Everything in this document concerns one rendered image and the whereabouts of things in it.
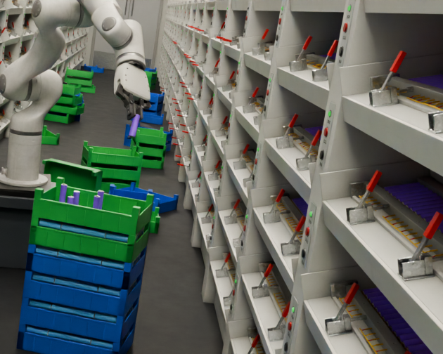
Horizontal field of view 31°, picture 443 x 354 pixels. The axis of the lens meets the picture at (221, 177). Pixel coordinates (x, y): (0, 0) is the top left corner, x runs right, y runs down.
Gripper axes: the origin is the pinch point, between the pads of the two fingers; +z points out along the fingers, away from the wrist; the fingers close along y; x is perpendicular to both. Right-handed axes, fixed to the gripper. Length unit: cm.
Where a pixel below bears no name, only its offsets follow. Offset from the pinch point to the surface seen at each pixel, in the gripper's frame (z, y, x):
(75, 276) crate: 34.9, -3.9, -34.1
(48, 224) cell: 21.9, 6.1, -32.4
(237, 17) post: -102, -86, -24
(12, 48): -236, -105, -231
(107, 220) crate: 24.4, -3.2, -18.1
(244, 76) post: -40, -54, -1
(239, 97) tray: -34, -56, -7
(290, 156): 35, -8, 43
